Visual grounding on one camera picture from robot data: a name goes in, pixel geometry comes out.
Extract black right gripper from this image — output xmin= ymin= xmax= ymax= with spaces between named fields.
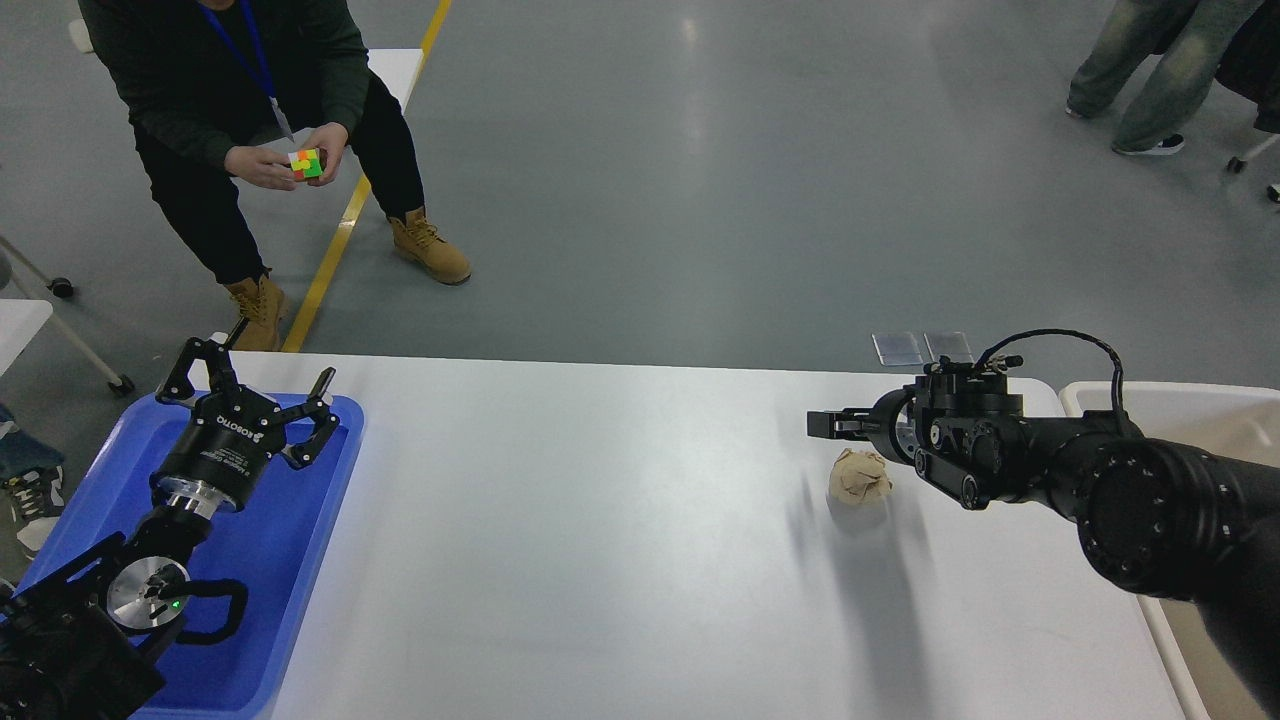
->
xmin=806 ymin=388 xmax=916 ymax=466

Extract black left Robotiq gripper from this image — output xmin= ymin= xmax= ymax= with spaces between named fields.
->
xmin=151 ymin=337 xmax=342 ymax=511

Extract brown paper ball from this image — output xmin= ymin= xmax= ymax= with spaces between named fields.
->
xmin=828 ymin=448 xmax=893 ymax=506

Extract colourful Rubik's cube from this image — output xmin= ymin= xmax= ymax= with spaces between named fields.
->
xmin=287 ymin=149 xmax=325 ymax=182

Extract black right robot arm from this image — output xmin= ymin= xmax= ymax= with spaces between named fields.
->
xmin=806 ymin=341 xmax=1279 ymax=717

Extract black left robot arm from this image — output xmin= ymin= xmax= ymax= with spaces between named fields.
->
xmin=3 ymin=338 xmax=340 ymax=719

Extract person's right hand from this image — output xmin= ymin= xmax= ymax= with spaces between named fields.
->
xmin=223 ymin=146 xmax=297 ymax=191

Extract person's left hand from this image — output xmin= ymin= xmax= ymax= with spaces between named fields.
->
xmin=300 ymin=122 xmax=349 ymax=187

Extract left metal floor plate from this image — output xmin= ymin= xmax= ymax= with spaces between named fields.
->
xmin=872 ymin=332 xmax=924 ymax=366

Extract metal floor plate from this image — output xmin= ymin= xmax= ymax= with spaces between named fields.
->
xmin=872 ymin=332 xmax=924 ymax=366
xmin=923 ymin=331 xmax=975 ymax=364

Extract right metal floor plate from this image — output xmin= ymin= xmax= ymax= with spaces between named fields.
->
xmin=923 ymin=331 xmax=975 ymax=364

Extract blue plastic tray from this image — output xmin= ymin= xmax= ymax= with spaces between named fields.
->
xmin=19 ymin=395 xmax=365 ymax=719

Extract white table leg with casters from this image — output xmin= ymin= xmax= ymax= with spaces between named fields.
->
xmin=1 ymin=236 xmax=136 ymax=398

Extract grey sneaker at left edge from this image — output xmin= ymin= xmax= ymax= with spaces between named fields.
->
xmin=1 ymin=406 xmax=67 ymax=560

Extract person in dark clothes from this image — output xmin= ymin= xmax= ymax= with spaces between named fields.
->
xmin=79 ymin=1 xmax=472 ymax=351

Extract white board on floor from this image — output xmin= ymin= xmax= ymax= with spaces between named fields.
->
xmin=367 ymin=47 xmax=426 ymax=109

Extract beige plastic bin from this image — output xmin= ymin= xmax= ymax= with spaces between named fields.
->
xmin=1124 ymin=380 xmax=1279 ymax=719

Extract chair caster base right edge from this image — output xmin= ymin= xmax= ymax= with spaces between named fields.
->
xmin=1226 ymin=135 xmax=1280 ymax=204

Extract person in grey jeans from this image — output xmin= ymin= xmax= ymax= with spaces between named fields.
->
xmin=1064 ymin=0 xmax=1280 ymax=158

